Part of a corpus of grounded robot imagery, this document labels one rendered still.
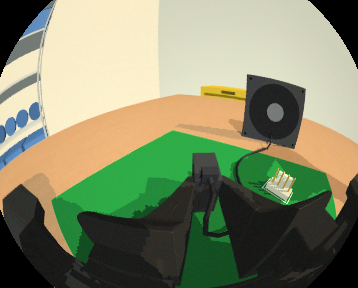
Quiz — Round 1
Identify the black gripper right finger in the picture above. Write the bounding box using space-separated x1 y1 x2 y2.
218 176 332 279

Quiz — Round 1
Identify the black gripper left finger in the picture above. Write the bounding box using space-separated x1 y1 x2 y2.
78 177 195 287

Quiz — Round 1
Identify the black cooling fan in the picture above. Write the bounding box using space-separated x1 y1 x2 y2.
240 73 306 148

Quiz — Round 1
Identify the green circuit board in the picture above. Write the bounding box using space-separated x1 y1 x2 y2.
51 131 331 288

